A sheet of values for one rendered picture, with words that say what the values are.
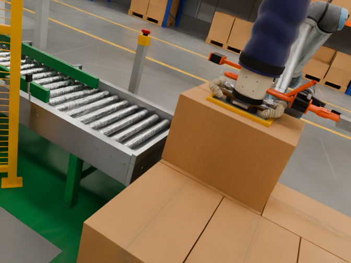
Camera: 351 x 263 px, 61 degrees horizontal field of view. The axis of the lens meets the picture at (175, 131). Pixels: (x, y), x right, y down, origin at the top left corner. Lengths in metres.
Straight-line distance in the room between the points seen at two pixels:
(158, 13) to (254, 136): 8.44
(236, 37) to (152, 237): 7.99
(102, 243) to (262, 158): 0.79
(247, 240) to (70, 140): 1.08
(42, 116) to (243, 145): 1.15
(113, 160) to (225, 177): 0.60
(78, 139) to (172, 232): 0.78
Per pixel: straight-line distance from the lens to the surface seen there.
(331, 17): 1.99
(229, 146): 1.49
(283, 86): 1.86
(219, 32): 9.01
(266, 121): 1.49
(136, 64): 2.38
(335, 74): 8.85
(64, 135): 1.82
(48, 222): 1.99
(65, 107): 2.04
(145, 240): 1.23
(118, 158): 1.61
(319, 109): 1.55
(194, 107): 1.50
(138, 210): 1.33
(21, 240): 1.91
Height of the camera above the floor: 1.45
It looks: 27 degrees down
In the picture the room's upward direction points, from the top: 17 degrees clockwise
